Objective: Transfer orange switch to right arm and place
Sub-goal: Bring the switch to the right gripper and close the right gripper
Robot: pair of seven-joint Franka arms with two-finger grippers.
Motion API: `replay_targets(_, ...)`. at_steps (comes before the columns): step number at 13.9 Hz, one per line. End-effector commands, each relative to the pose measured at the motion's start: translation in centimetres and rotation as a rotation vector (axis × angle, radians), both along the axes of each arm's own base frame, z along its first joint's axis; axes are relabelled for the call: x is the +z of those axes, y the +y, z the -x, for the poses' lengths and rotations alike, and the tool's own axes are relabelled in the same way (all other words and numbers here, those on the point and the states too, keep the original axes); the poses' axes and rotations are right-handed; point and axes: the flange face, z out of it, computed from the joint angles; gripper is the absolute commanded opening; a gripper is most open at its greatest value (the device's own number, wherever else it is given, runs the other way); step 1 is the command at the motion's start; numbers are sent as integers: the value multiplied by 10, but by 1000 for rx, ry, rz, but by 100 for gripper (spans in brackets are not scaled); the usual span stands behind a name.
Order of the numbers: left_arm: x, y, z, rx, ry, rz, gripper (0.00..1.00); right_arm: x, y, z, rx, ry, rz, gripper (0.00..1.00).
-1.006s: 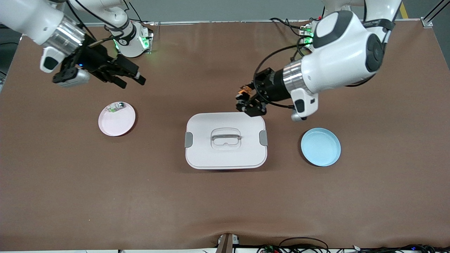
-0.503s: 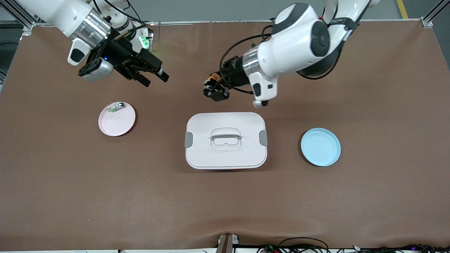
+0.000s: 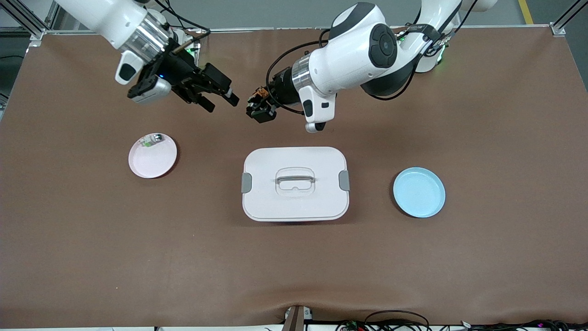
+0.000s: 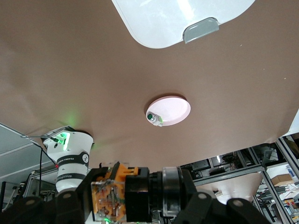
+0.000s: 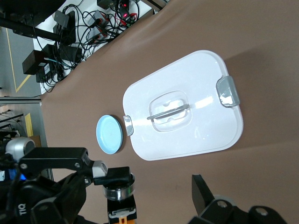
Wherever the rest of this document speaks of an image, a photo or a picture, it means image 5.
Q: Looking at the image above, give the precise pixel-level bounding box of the aluminium frame beam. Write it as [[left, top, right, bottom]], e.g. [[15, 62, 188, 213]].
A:
[[0, 97, 42, 108]]

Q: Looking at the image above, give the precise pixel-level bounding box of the dark brown box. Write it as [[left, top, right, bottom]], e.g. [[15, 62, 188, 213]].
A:
[[22, 50, 51, 75]]

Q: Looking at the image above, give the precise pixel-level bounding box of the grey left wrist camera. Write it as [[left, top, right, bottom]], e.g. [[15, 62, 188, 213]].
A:
[[5, 137, 36, 162]]

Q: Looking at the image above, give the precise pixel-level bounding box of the light blue round plate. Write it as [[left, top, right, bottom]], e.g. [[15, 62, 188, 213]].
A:
[[96, 114, 124, 155]]

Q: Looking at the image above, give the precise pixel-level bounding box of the black device with red light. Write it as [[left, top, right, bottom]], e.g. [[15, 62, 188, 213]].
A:
[[118, 0, 131, 21]]

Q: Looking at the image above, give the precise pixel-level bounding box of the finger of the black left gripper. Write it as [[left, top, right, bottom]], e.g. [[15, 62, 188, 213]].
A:
[[92, 160, 132, 186]]

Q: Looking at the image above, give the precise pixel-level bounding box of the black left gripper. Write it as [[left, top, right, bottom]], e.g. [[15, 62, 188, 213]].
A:
[[0, 174, 77, 215]]

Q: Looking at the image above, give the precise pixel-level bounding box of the white lidded storage box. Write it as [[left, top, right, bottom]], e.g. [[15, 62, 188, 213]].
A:
[[122, 49, 244, 161]]

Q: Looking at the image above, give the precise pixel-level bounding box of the small black box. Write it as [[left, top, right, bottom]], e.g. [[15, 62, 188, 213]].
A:
[[97, 0, 115, 10]]

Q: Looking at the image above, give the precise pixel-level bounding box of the grey power adapter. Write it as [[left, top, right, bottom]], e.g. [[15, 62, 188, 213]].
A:
[[87, 30, 108, 44], [87, 10, 109, 26]]

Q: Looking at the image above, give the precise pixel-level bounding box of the black cable tangle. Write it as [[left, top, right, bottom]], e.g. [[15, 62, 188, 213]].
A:
[[35, 0, 164, 94]]

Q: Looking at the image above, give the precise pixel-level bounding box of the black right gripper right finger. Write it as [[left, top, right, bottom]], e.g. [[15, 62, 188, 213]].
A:
[[186, 174, 288, 224]]

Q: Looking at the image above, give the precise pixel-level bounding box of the black labelled power adapter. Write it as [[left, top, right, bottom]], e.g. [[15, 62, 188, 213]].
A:
[[35, 62, 54, 83]]

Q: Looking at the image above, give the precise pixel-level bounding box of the black metal bar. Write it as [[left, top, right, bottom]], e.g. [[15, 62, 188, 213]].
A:
[[0, 17, 63, 42]]

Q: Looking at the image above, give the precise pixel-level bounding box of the white shelf board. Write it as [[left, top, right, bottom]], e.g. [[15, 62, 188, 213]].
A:
[[32, 0, 169, 94]]

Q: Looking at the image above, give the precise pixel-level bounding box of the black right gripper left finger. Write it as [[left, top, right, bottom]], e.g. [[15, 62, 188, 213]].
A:
[[0, 175, 87, 224]]

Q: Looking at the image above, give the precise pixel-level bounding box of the brown cardboard box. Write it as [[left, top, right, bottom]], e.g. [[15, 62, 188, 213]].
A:
[[29, 134, 42, 148]]

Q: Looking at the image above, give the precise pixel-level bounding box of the black left camera bracket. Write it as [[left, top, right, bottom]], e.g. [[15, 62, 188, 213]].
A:
[[18, 147, 90, 181]]

